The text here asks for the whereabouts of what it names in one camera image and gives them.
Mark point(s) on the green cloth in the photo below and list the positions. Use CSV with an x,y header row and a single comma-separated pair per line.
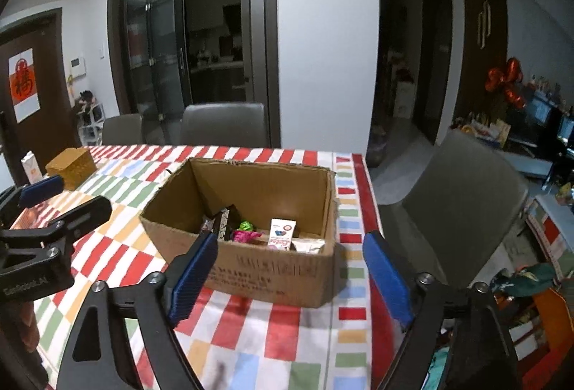
x,y
538,275

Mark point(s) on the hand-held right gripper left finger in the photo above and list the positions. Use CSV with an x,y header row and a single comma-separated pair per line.
x,y
193,278

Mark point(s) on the white orange carton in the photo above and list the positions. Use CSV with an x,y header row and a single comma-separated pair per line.
x,y
32,168

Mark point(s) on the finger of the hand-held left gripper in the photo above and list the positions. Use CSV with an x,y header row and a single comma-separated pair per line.
x,y
83,217
42,192

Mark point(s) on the dark snack packet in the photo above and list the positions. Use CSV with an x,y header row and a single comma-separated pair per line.
x,y
224,222

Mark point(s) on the dark brown door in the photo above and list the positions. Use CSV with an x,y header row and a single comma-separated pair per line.
x,y
49,58

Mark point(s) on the white storage rack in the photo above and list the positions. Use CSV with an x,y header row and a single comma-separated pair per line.
x,y
92,121

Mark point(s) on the red white door poster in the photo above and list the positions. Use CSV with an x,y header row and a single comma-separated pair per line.
x,y
24,81

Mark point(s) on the grey dining chair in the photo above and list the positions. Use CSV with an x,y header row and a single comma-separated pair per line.
x,y
121,130
224,125

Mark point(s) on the brown cardboard box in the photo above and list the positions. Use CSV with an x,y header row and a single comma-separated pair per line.
x,y
269,278

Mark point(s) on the red foil balloon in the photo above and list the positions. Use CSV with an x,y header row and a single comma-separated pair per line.
x,y
497,78

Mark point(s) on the white wall intercom panel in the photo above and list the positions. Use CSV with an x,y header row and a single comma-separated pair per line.
x,y
78,66

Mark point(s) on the small green snack packet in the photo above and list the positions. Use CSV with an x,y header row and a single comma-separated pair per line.
x,y
244,225

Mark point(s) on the computer monitor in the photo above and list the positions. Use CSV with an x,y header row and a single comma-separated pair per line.
x,y
540,110

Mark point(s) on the checkered colourful tablecloth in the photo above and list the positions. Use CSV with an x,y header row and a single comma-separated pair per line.
x,y
269,349

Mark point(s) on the glass sliding door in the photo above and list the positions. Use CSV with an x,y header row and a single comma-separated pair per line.
x,y
152,36

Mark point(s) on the large grey chair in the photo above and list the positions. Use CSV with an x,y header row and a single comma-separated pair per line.
x,y
457,202

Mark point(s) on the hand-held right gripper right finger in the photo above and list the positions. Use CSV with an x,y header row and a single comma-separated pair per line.
x,y
388,278

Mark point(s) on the dark brown wardrobe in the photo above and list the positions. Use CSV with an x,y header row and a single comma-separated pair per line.
x,y
471,58

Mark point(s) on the pink white snack packet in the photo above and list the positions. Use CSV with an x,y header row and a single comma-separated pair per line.
x,y
281,233

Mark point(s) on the brown woven box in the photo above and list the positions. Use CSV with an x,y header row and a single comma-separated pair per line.
x,y
71,168

